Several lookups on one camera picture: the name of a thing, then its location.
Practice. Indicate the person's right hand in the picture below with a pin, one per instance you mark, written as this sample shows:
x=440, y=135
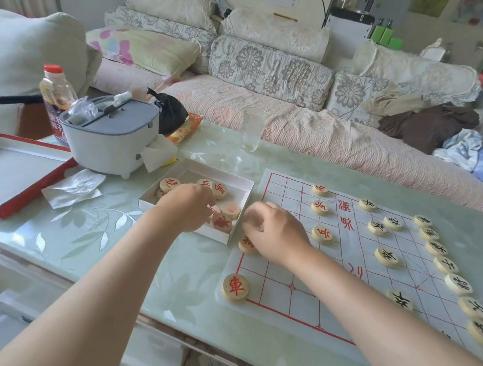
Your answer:
x=279, y=233

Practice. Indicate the person's left hand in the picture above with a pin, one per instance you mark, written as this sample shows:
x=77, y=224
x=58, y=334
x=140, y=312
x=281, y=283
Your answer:
x=181, y=207

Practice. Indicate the person's left fingers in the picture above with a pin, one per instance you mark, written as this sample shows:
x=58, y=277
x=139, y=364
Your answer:
x=207, y=207

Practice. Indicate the person's right fingers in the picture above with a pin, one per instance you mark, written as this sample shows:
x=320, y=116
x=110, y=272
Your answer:
x=254, y=220

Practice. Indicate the person's left forearm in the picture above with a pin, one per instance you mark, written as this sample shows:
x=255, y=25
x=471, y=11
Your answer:
x=98, y=299

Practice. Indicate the person's right forearm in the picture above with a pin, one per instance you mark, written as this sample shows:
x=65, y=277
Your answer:
x=385, y=331

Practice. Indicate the pile of red-marked chess pieces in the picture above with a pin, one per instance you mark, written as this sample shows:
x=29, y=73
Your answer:
x=223, y=213

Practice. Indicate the red-marked wooden chess disc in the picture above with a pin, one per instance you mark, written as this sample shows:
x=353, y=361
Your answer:
x=246, y=246
x=322, y=234
x=235, y=287
x=320, y=190
x=320, y=207

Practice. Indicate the white cardboard box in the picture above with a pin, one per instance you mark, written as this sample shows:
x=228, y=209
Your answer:
x=241, y=189

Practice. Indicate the white tissue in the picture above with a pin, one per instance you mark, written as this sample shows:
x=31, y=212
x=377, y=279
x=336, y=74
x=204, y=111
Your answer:
x=157, y=151

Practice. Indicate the orange snack packet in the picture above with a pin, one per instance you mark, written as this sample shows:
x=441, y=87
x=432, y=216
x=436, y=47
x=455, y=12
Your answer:
x=186, y=128

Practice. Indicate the clear plastic cup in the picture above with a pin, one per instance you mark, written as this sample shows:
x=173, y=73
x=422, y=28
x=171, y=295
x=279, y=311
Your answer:
x=253, y=131

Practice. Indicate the white chess board sheet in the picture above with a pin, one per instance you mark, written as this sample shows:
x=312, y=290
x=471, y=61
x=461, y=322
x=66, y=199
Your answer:
x=345, y=259

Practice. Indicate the black plastic bag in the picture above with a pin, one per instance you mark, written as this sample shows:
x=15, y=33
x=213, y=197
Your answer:
x=171, y=114

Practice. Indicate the pink quilted sofa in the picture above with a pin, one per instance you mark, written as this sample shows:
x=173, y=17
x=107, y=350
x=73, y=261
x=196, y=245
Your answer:
x=314, y=132

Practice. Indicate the grey tabletop waste bin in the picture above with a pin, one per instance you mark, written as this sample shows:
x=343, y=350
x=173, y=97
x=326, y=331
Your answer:
x=113, y=138

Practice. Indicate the crumpled clear wrapper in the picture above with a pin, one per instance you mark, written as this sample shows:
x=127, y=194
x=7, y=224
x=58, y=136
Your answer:
x=75, y=188

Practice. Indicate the clear plastic bag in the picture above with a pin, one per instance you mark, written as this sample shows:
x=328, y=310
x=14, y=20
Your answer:
x=82, y=110

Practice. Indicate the pastel flower pillow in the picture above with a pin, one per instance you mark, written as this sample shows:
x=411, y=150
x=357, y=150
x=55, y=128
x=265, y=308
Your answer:
x=147, y=50

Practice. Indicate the beige garment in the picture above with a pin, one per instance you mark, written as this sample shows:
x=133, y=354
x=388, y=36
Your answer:
x=396, y=102

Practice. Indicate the cream bolster cushion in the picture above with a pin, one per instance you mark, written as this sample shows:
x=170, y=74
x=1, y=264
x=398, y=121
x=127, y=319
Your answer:
x=169, y=3
x=277, y=33
x=418, y=72

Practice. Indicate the red-capped plastic bottle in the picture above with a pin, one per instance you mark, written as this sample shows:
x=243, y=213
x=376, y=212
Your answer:
x=55, y=90

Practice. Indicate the group of black-marked chess pieces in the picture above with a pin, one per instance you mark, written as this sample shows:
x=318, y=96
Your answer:
x=446, y=265

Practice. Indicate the brown garment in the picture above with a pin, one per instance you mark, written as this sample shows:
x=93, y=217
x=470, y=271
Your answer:
x=430, y=124

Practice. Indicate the red-edged box lid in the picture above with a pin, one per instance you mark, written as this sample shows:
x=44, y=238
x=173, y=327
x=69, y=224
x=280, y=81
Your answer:
x=8, y=175

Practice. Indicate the black and white appliance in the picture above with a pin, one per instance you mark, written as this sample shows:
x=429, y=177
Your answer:
x=347, y=33

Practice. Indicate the green boxes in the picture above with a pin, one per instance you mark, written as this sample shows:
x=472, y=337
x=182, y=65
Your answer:
x=386, y=38

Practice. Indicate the large white cushion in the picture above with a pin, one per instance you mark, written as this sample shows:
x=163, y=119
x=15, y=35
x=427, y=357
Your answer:
x=27, y=62

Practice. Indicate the blue and white clothes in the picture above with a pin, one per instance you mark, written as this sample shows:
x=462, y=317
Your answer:
x=478, y=159

